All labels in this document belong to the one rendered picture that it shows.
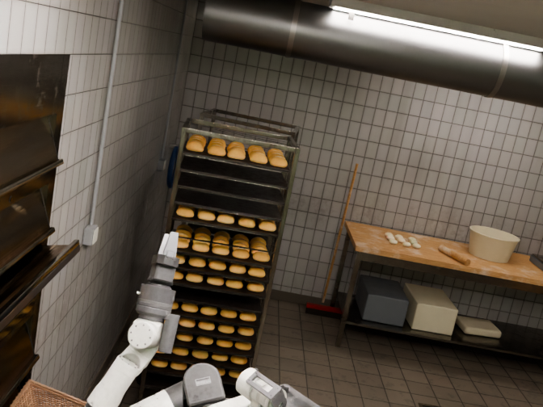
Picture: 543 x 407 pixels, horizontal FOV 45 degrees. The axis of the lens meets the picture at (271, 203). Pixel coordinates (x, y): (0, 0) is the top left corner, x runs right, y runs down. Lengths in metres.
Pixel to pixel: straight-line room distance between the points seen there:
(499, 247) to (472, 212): 0.59
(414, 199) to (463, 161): 0.56
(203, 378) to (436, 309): 4.13
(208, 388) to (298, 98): 4.37
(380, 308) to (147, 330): 4.13
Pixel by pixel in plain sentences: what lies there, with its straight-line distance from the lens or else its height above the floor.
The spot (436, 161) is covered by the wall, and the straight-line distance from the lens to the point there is 6.08.
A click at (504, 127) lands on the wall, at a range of 6.21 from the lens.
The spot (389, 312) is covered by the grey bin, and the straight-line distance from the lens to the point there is 5.63.
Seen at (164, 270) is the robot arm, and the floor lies 1.68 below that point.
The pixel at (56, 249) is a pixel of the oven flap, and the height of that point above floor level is 1.41.
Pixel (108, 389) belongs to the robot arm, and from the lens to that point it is 1.66.
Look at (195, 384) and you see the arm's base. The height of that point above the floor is 1.40.
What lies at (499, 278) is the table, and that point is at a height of 0.84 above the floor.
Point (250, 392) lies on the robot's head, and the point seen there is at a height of 1.48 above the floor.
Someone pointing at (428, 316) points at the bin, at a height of 0.37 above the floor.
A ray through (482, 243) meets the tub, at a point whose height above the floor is 1.04.
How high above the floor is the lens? 2.24
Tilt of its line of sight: 13 degrees down
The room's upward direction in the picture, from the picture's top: 11 degrees clockwise
